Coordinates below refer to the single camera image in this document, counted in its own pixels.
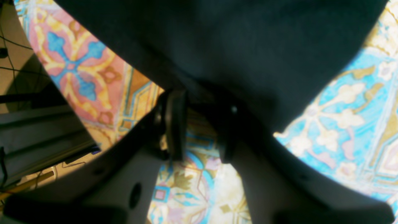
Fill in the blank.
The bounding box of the black t-shirt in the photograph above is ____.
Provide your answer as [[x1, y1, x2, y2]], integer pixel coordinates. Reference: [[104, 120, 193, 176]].
[[56, 0, 387, 131]]

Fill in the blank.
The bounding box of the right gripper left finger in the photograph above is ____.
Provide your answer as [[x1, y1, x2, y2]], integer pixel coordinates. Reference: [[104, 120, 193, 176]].
[[155, 89, 187, 162]]

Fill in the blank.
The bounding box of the patterned tablecloth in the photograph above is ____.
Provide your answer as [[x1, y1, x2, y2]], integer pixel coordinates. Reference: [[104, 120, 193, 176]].
[[16, 0, 397, 224]]

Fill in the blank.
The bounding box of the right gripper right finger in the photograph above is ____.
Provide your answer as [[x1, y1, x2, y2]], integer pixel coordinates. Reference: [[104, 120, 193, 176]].
[[211, 94, 241, 164]]

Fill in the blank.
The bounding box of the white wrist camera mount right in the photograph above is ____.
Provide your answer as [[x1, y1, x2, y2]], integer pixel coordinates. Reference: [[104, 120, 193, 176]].
[[1, 109, 394, 224]]

